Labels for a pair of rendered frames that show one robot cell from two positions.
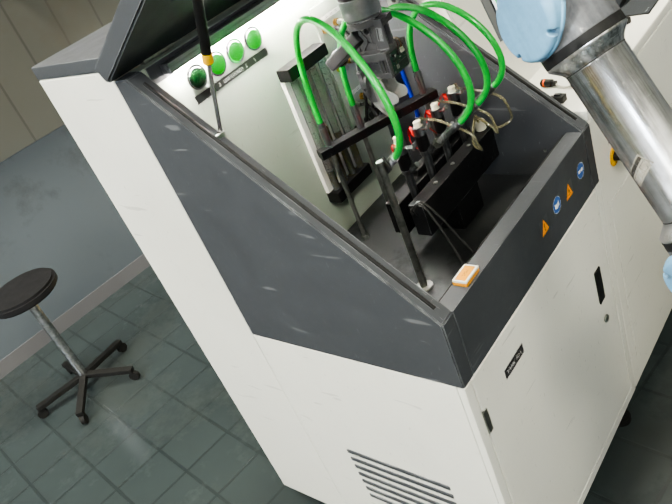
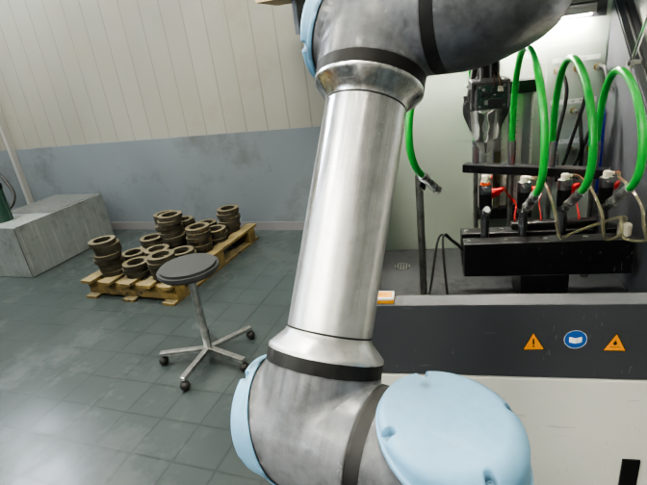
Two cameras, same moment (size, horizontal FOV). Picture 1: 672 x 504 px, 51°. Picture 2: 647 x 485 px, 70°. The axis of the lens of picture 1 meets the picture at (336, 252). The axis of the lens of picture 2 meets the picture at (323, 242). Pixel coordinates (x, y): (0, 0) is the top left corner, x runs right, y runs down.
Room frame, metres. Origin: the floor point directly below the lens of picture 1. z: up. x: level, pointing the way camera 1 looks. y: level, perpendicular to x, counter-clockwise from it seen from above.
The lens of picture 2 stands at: (0.51, -0.78, 1.40)
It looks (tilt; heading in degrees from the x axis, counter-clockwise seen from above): 22 degrees down; 55
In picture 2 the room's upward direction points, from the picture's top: 7 degrees counter-clockwise
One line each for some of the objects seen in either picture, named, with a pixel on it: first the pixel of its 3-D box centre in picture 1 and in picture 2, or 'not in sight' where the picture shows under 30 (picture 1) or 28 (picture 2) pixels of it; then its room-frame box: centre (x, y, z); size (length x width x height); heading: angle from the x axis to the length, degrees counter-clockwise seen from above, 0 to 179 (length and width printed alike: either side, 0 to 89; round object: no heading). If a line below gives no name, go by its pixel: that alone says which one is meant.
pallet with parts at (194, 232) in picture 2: not in sight; (174, 240); (1.55, 2.68, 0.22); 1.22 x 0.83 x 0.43; 33
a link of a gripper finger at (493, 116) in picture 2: (395, 91); (494, 131); (1.36, -0.24, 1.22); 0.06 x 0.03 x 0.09; 41
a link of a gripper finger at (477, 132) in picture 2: (387, 99); (478, 133); (1.34, -0.22, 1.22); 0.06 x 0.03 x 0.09; 41
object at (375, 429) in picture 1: (466, 374); not in sight; (1.39, -0.19, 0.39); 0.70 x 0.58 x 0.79; 131
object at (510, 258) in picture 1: (523, 241); (500, 335); (1.19, -0.37, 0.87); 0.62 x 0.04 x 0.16; 131
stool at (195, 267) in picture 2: not in sight; (197, 316); (1.14, 1.27, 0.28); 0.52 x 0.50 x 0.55; 126
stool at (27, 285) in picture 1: (56, 339); not in sight; (2.68, 1.26, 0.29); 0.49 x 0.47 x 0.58; 125
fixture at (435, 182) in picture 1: (448, 189); (539, 263); (1.45, -0.30, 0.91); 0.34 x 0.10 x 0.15; 131
